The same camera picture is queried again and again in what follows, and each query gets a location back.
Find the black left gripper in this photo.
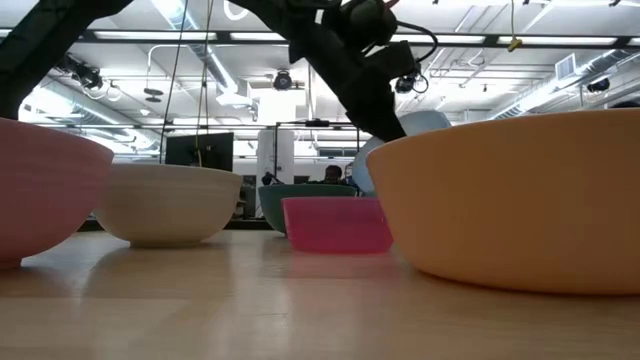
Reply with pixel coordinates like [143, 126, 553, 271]
[288, 0, 407, 143]

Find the light blue plastic bowl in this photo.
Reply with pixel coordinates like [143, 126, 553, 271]
[351, 110, 453, 197]

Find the small magenta red bowl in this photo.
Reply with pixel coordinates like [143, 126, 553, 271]
[280, 196, 395, 255]

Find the teal plastic bowl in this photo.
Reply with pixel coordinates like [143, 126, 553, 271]
[257, 183, 359, 235]

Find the cream plastic bowl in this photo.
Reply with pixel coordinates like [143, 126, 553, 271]
[92, 163, 245, 250]

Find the pink plastic bowl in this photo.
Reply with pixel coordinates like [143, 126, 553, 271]
[0, 117, 115, 271]

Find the person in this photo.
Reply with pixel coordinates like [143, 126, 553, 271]
[319, 164, 351, 185]

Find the white square pillar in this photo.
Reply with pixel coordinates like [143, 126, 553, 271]
[257, 129, 295, 186]

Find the large orange plastic bowl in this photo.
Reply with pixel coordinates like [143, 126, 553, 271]
[366, 107, 640, 296]

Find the black computer monitor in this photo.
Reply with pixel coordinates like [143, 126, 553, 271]
[165, 132, 235, 173]

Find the ceiling air vent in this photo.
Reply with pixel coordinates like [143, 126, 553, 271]
[555, 53, 578, 81]

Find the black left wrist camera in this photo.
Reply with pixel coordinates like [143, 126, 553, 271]
[372, 41, 430, 95]

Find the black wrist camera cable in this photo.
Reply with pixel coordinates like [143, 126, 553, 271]
[397, 19, 440, 64]

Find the black ceiling camera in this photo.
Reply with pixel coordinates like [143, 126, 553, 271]
[273, 69, 294, 92]

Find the thin black background frame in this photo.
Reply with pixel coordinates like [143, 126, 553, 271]
[273, 120, 361, 179]

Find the black frame crossbeam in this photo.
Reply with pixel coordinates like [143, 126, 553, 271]
[0, 28, 640, 50]

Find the yellow hanging cable connector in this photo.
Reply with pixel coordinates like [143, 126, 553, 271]
[506, 0, 524, 53]

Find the yellowish hanging cable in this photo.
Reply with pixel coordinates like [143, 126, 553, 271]
[193, 0, 215, 166]

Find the black hanging cable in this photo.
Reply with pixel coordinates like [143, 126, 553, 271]
[158, 0, 190, 165]

